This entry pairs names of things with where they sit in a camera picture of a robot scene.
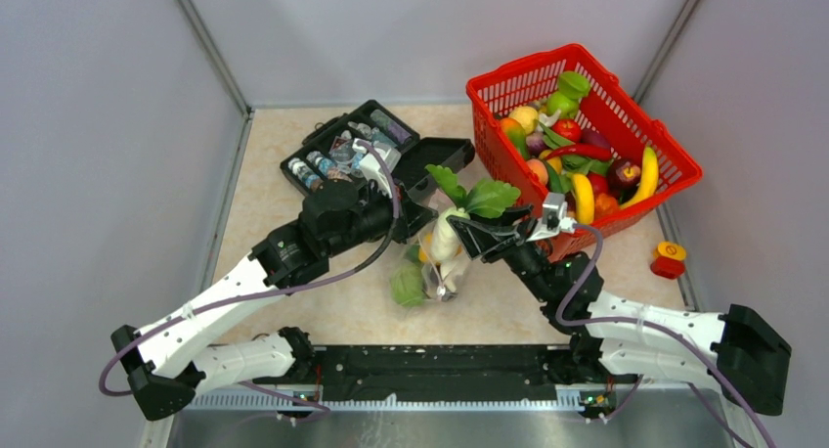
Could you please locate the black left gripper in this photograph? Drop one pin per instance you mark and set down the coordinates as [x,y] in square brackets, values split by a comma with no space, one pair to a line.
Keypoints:
[413,217]

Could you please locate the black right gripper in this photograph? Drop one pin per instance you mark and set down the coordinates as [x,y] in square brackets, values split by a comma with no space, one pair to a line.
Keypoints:
[480,239]

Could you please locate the white garlic bulb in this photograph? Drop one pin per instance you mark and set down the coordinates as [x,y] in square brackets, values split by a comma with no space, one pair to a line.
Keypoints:
[452,275]

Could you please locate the white radish with leaves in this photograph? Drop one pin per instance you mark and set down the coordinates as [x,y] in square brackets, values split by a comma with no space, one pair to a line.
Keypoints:
[488,198]

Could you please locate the yellow bell pepper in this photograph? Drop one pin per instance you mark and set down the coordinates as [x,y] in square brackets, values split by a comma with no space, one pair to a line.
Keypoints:
[424,249]

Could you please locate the clear zip top bag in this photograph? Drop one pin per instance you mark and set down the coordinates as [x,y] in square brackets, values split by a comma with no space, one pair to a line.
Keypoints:
[432,266]

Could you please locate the green cabbage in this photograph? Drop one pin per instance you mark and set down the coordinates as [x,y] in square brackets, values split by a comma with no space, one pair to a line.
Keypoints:
[407,286]

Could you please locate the orange pumpkin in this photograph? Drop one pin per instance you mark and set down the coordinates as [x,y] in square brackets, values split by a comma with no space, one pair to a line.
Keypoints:
[605,205]

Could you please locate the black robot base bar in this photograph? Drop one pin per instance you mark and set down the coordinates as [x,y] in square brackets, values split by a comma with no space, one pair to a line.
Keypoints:
[443,373]

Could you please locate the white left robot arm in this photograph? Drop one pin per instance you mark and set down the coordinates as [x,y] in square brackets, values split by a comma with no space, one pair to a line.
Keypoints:
[175,359]

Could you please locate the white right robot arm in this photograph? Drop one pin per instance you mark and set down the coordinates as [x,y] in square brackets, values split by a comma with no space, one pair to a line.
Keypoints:
[736,352]

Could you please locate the black poker chip case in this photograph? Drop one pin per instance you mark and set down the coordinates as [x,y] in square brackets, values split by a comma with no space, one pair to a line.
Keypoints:
[333,150]

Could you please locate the orange mango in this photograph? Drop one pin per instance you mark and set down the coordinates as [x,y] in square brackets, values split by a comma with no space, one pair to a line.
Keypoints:
[516,135]

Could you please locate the red plastic basket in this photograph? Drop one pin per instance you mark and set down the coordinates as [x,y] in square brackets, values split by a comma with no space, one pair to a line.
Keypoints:
[609,118]

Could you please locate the yellow lemon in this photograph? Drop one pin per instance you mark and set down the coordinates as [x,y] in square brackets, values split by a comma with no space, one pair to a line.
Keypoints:
[526,116]

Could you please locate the red tomato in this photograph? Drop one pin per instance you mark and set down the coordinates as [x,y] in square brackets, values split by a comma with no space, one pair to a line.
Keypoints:
[568,129]

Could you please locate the red chili pepper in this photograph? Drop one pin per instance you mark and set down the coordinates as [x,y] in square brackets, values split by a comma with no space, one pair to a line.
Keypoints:
[581,150]

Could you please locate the red apple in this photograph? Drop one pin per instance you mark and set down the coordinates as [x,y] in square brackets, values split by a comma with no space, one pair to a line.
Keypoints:
[623,174]

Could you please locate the light green pepper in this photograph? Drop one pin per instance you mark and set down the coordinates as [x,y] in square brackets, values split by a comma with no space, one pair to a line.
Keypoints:
[564,102]

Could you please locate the yellow banana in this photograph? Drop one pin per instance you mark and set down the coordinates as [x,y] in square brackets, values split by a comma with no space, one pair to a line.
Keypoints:
[648,180]

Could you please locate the red yellow emergency button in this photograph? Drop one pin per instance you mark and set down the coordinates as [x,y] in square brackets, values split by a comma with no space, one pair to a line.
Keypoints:
[668,260]

